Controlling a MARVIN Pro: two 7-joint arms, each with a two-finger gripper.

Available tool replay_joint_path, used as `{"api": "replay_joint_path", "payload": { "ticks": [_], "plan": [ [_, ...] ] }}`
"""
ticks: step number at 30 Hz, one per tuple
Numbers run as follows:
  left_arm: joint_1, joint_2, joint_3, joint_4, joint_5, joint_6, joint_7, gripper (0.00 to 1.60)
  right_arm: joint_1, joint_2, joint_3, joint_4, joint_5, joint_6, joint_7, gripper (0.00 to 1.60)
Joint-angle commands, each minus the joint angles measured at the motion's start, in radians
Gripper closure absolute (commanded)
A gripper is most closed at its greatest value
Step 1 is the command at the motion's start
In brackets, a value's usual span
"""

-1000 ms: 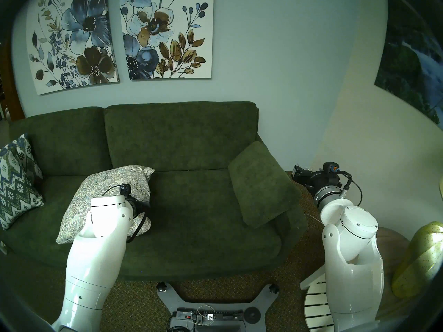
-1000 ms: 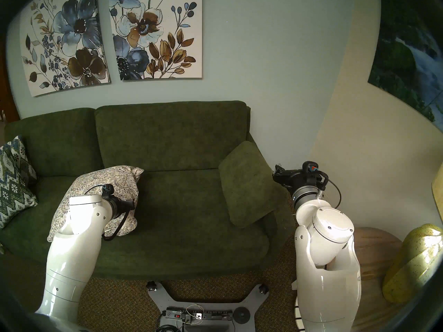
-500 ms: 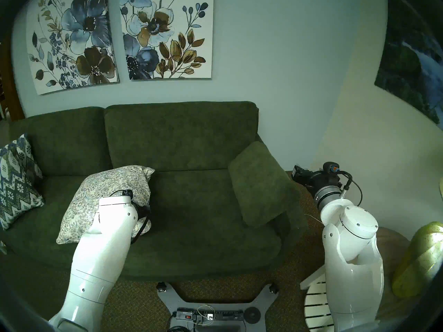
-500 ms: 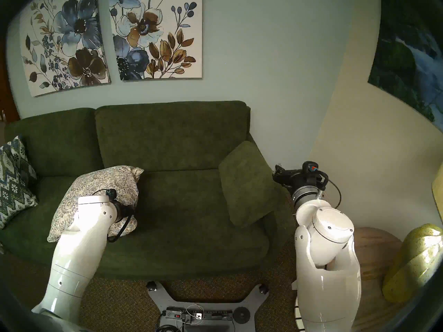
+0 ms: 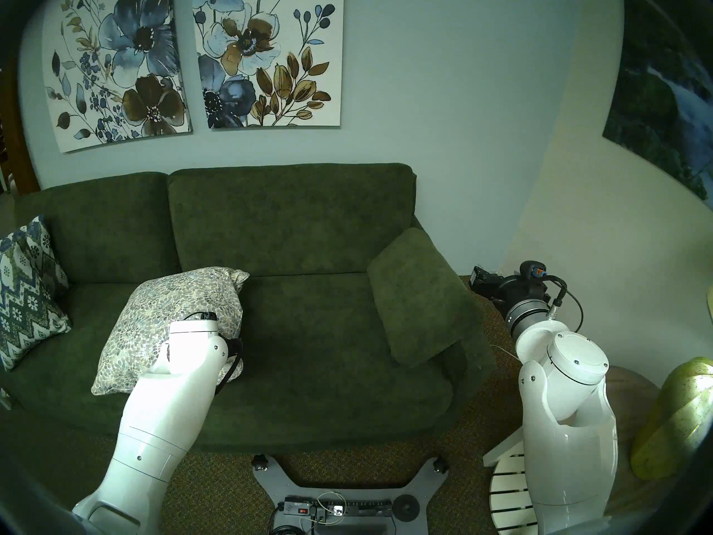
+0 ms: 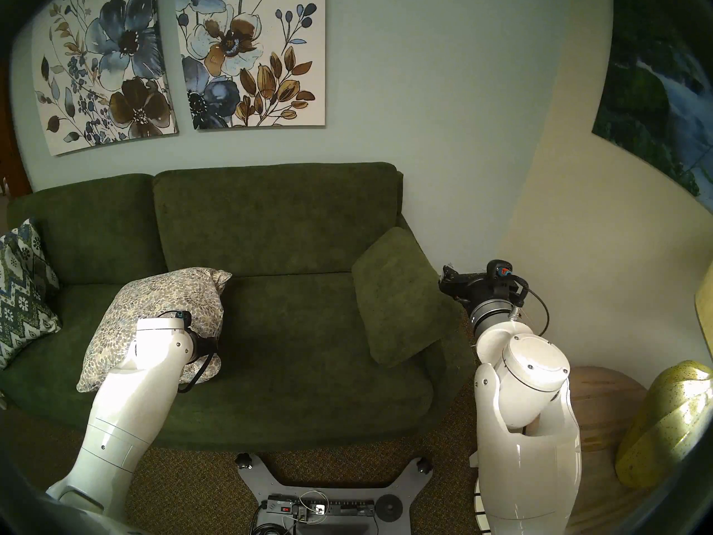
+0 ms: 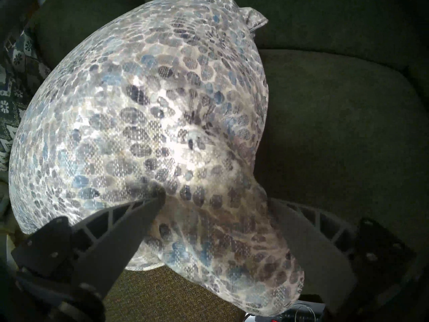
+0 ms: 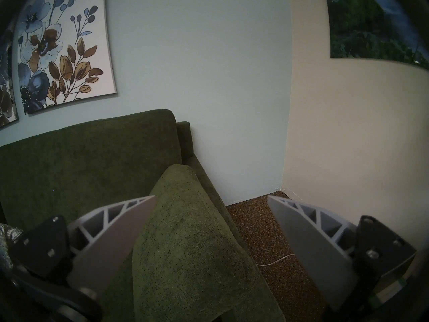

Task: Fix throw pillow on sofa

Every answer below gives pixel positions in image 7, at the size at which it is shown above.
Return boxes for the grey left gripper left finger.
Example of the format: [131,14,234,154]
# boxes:
[12,196,166,300]

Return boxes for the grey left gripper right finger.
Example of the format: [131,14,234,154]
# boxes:
[268,197,417,318]

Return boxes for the pebble print throw pillow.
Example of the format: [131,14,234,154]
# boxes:
[8,0,305,317]

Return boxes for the dark green fabric sofa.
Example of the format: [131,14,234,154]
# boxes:
[0,0,429,275]

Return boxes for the blue zigzag patterned pillow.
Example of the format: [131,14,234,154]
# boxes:
[0,30,51,177]

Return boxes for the black power strip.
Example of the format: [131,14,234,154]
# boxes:
[245,303,327,322]

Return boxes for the coiled thin white wire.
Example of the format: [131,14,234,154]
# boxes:
[295,304,318,322]

